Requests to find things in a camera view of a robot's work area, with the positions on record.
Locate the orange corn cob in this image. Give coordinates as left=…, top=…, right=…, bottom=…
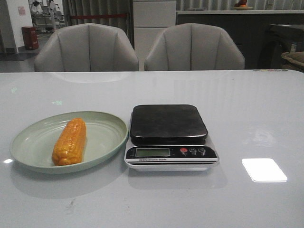
left=52, top=118, right=86, bottom=166

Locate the black silver kitchen scale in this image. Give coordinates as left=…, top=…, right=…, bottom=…
left=124, top=104, right=219, bottom=171

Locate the light green plate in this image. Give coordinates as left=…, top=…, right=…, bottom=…
left=10, top=111, right=128, bottom=174

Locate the right grey upholstered chair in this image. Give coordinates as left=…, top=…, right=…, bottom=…
left=144, top=23, right=245, bottom=71

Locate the grey upholstered chair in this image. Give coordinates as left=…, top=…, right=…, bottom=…
left=144, top=23, right=245, bottom=71
left=34, top=23, right=139, bottom=72

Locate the left grey upholstered chair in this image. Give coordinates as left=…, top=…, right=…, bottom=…
left=34, top=23, right=139, bottom=72

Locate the white drawer cabinet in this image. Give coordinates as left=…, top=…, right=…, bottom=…
left=133, top=0, right=176, bottom=71

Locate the red barrier tape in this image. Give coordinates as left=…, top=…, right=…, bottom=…
left=70, top=13, right=128, bottom=19

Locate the dark counter with white top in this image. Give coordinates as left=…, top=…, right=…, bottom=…
left=176, top=10, right=304, bottom=69

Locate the fruit bowl on counter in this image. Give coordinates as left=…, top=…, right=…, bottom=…
left=233, top=0, right=253, bottom=10

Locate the red bin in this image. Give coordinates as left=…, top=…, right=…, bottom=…
left=21, top=26, right=39, bottom=50

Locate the dark side table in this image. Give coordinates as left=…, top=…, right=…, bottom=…
left=257, top=24, right=304, bottom=69

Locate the beige cushion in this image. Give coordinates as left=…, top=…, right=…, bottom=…
left=281, top=51, right=304, bottom=73

